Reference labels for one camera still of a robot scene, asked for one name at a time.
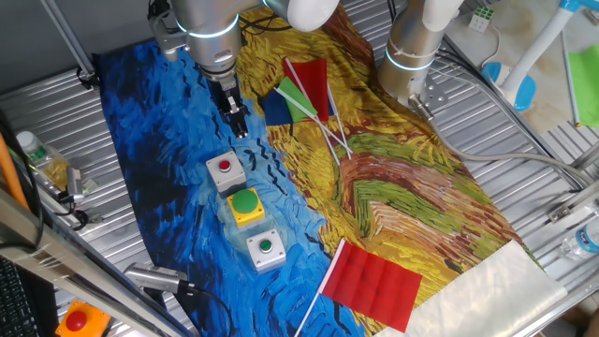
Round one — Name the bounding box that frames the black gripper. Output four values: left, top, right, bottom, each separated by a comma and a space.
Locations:
208, 74, 250, 140

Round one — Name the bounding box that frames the grey box red button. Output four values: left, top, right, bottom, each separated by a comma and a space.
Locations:
205, 150, 248, 194

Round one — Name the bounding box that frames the small blue flag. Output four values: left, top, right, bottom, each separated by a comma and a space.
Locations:
261, 83, 352, 160

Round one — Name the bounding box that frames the small green flag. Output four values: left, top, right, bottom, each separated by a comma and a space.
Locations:
273, 77, 353, 154

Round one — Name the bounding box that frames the painted wheat field cloth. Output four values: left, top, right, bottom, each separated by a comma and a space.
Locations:
92, 2, 544, 337

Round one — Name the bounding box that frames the yellow box green mushroom button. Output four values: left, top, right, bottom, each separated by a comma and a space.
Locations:
226, 187, 267, 229

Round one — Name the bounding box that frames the small red flag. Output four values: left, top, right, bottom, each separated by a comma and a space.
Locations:
282, 56, 342, 167

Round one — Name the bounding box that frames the grey box green button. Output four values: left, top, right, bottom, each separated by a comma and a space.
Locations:
245, 228, 287, 274

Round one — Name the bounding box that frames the thin metal rod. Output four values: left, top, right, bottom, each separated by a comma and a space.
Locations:
39, 0, 97, 81

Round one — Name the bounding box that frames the clear bottle yellow liquid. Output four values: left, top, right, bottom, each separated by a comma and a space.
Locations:
15, 130, 71, 192

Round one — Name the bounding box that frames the large red flag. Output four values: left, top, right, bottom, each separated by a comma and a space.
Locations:
293, 237, 424, 337

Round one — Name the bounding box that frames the orange pole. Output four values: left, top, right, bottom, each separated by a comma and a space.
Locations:
0, 133, 30, 212

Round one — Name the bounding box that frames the orange emergency stop box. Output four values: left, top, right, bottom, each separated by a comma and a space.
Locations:
54, 300, 112, 337

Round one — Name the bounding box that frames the white rubiks cube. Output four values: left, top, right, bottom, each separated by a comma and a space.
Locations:
469, 5, 495, 33

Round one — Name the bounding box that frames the black keyboard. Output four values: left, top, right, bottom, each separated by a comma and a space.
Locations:
0, 256, 43, 337

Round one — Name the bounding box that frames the white shiny sheet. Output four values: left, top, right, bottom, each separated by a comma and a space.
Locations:
373, 239, 569, 337

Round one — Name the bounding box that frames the blue white desk lamp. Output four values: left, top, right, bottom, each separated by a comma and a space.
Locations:
481, 0, 599, 112

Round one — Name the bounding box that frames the large green flag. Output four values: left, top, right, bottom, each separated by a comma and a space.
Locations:
560, 30, 599, 129

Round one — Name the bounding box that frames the clear water bottle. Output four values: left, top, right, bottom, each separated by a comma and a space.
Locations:
560, 219, 599, 262

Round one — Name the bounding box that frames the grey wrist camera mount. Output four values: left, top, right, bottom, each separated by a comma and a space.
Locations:
148, 16, 191, 62

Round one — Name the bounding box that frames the black camera cable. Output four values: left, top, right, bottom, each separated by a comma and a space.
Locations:
176, 280, 236, 337

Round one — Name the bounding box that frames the silver ribbed camera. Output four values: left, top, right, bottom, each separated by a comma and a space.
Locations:
124, 261, 188, 295

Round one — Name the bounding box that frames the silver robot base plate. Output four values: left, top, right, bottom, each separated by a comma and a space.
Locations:
411, 74, 450, 111

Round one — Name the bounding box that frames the black base cable bundle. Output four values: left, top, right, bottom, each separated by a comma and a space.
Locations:
434, 44, 584, 191

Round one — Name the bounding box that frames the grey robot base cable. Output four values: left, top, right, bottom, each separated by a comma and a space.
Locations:
409, 93, 598, 188

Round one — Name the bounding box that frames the aluminium frame bar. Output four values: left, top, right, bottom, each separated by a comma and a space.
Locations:
0, 186, 188, 337

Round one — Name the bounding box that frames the aluminium profile rail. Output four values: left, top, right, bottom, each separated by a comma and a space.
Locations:
547, 180, 599, 225

